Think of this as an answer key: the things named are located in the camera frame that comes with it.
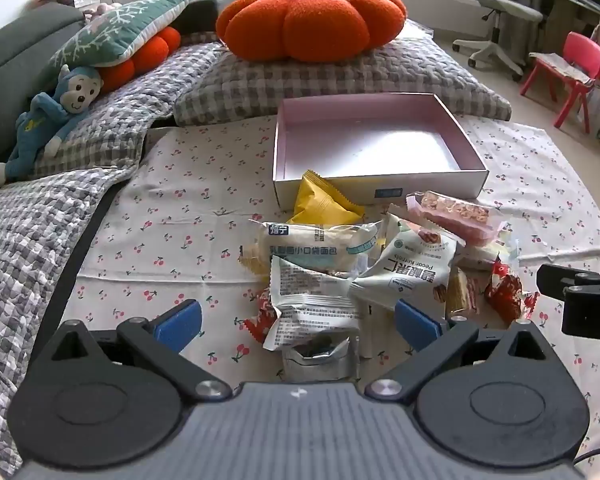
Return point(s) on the pink plush toy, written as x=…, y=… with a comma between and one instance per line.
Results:
x=102, y=11

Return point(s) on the paper sheets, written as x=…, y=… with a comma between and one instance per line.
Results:
x=560, y=67

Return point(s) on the clear cracker packet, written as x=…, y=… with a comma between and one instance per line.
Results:
x=460, y=292

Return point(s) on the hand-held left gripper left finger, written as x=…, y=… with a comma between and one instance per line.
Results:
x=180, y=329

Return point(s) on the white text-printed snack packet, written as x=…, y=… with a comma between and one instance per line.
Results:
x=310, y=305

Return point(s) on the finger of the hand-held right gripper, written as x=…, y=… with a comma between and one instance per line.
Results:
x=555, y=279
x=587, y=317

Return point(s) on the white pecan packet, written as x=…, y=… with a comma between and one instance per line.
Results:
x=410, y=265

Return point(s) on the white bread packet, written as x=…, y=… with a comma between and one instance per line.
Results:
x=305, y=247

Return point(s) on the green snowflake pillow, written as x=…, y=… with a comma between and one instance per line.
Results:
x=120, y=30

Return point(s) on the dark desk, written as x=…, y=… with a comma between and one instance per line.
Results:
x=575, y=5

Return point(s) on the grey sofa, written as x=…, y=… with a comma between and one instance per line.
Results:
x=10, y=50

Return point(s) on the large orange pumpkin cushion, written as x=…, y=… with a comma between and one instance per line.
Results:
x=305, y=20

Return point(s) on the pink nougat bar packet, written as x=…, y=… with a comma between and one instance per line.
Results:
x=455, y=215

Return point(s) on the blue monkey plush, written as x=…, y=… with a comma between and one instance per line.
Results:
x=40, y=125

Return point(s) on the large yellow snack packet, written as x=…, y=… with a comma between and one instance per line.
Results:
x=320, y=205

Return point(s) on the pink cardboard box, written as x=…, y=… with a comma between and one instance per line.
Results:
x=370, y=140

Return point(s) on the grey checkered pillow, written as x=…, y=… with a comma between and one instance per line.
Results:
x=380, y=70

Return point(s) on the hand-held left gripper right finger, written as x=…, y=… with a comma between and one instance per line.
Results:
x=414, y=329

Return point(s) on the pink child chair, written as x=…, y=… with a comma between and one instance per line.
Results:
x=580, y=50

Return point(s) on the cherry print cloth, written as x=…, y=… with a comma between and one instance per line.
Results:
x=180, y=210

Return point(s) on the small orange pumpkin cushion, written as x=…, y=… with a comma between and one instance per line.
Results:
x=155, y=50

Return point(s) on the grey checkered blanket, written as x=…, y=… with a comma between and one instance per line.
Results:
x=30, y=240

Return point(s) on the silver foil packet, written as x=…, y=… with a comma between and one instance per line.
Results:
x=315, y=365

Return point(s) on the grey office chair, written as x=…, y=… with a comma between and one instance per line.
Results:
x=500, y=5

